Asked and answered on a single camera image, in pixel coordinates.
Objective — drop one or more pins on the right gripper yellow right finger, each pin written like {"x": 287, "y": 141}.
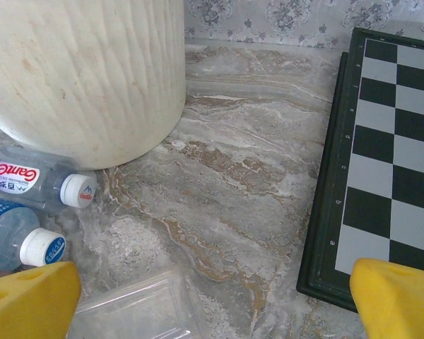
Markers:
{"x": 403, "y": 303}

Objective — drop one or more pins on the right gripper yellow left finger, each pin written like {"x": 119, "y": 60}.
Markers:
{"x": 28, "y": 303}

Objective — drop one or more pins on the clear plastic container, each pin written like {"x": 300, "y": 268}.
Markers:
{"x": 138, "y": 310}

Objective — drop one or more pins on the white waste bin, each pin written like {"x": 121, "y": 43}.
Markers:
{"x": 74, "y": 70}

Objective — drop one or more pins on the blue label bottle white cap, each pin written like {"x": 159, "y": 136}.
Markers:
{"x": 7, "y": 233}

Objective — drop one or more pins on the clear bottle pink white label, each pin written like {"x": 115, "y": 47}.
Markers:
{"x": 28, "y": 180}

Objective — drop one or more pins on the black grey chessboard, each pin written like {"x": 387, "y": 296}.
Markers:
{"x": 374, "y": 141}

